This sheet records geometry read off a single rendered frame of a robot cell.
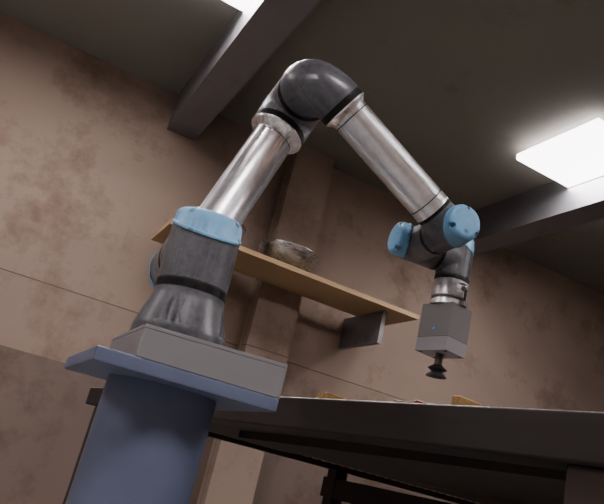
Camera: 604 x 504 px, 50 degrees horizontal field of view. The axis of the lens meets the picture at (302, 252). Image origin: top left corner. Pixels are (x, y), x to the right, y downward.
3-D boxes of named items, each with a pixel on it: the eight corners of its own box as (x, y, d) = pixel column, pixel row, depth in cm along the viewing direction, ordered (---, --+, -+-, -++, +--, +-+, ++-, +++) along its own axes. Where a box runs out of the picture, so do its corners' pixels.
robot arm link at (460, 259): (431, 234, 147) (462, 246, 149) (423, 279, 143) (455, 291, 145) (451, 225, 140) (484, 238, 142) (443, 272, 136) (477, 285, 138)
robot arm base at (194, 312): (154, 331, 92) (173, 266, 95) (112, 335, 104) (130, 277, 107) (240, 359, 100) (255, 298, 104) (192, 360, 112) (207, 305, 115)
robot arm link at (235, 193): (144, 268, 109) (297, 52, 131) (132, 284, 123) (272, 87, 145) (203, 307, 112) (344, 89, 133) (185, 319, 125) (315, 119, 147)
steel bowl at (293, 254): (295, 288, 437) (300, 268, 442) (324, 278, 403) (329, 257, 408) (243, 268, 422) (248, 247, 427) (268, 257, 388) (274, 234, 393)
